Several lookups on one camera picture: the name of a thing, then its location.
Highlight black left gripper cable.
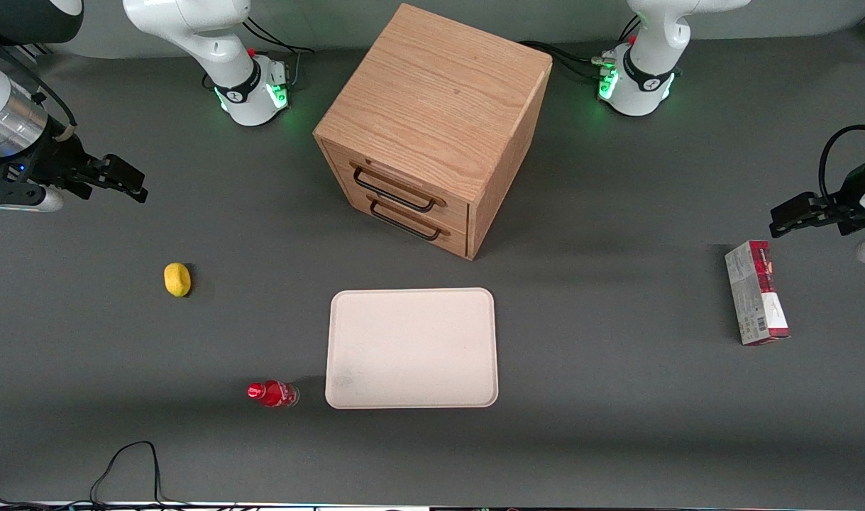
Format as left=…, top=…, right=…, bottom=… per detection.
left=819, top=124, right=865, bottom=208

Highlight black metal drawer handle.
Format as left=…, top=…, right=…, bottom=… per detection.
left=369, top=199, right=442, bottom=242
left=352, top=166, right=437, bottom=214

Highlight oak wooden drawer cabinet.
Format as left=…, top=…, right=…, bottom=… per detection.
left=313, top=4, right=553, bottom=261

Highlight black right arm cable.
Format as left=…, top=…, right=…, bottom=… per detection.
left=0, top=28, right=78, bottom=143

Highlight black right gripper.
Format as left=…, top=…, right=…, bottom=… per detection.
left=0, top=135, right=149, bottom=208

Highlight wooden drawer front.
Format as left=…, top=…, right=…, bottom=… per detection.
left=324, top=141, right=471, bottom=229
left=347, top=188, right=470, bottom=258

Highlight yellow lemon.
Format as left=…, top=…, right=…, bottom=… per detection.
left=164, top=263, right=192, bottom=298

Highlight beige rectangular plastic tray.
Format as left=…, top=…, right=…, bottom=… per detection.
left=325, top=287, right=499, bottom=410

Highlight black left base cables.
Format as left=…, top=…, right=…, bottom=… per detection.
left=521, top=14, right=642, bottom=80

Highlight black loose table cable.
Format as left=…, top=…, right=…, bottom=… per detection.
left=0, top=440, right=241, bottom=511

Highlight red coke bottle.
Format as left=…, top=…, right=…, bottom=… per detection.
left=246, top=380, right=300, bottom=410

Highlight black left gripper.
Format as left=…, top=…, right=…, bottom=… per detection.
left=769, top=153, right=865, bottom=238

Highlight red plaid cardboard box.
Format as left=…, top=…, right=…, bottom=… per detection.
left=724, top=240, right=790, bottom=346

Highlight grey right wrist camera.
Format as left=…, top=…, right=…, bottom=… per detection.
left=0, top=186, right=65, bottom=214

